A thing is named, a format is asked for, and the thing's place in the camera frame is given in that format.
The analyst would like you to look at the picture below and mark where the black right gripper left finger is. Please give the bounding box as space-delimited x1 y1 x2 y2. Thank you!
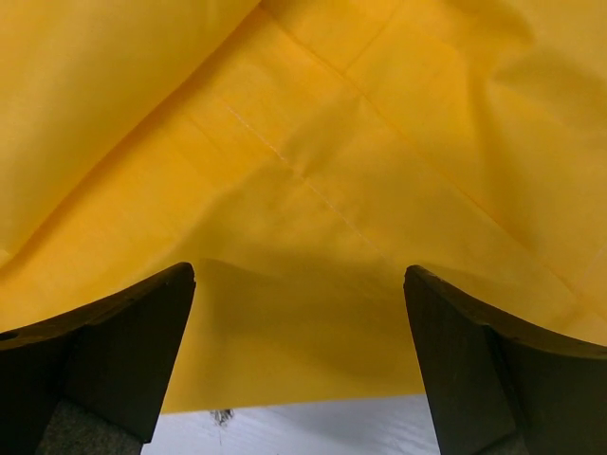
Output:
1 263 195 454

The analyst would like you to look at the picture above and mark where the yellow printed pillowcase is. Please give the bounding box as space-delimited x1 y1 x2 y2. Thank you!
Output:
1 1 606 412

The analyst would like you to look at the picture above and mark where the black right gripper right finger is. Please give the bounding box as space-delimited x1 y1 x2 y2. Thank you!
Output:
404 265 606 454

